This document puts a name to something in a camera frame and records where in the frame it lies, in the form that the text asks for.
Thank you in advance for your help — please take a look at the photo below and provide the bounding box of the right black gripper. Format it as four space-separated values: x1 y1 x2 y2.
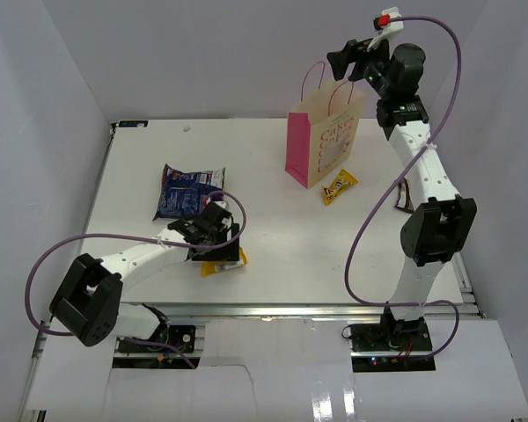
329 33 396 99

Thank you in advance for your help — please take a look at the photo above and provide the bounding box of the yellow snack packet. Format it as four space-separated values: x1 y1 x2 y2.
201 248 247 277

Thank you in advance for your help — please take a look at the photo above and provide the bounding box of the pink and cream paper bag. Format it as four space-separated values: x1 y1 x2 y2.
284 61 366 189

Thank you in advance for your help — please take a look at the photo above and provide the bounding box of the blue purple chips bag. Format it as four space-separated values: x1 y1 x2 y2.
153 164 226 220

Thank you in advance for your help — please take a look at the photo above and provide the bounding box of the yellow M&M packet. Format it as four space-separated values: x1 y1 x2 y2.
322 169 358 206

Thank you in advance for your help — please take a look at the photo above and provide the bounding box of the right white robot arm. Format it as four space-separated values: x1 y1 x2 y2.
326 40 477 351

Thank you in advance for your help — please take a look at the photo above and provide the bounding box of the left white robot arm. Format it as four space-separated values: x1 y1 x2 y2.
49 202 241 351

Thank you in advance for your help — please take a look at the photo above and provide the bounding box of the left blue table label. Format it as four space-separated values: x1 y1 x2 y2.
117 120 149 127

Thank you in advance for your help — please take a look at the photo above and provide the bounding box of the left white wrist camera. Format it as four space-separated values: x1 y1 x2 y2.
203 194 230 211

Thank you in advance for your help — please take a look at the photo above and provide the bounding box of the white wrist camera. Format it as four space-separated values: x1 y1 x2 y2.
367 7 404 51
203 194 230 211

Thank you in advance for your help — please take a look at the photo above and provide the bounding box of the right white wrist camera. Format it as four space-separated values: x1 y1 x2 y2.
367 7 404 51

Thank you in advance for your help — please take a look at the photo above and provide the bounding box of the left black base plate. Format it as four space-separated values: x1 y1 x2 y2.
117 325 196 357

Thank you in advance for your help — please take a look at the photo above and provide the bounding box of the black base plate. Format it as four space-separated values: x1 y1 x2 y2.
341 321 435 372
117 325 196 357

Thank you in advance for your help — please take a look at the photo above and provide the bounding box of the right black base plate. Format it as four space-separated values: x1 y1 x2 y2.
341 321 435 372

